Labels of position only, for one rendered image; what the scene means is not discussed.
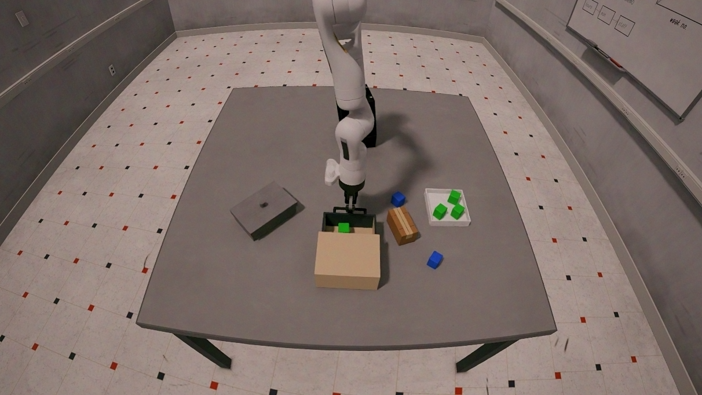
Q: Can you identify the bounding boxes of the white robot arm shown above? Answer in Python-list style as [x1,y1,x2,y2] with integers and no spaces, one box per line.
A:
[312,0,374,186]

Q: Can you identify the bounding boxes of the brown cardboard box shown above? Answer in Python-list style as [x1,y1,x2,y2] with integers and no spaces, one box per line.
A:
[386,206,418,246]

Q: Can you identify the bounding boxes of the small blue block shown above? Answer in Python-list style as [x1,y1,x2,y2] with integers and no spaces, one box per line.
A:
[391,191,405,208]
[427,251,443,269]

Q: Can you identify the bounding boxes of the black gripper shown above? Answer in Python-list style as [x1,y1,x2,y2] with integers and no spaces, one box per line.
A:
[339,179,365,214]

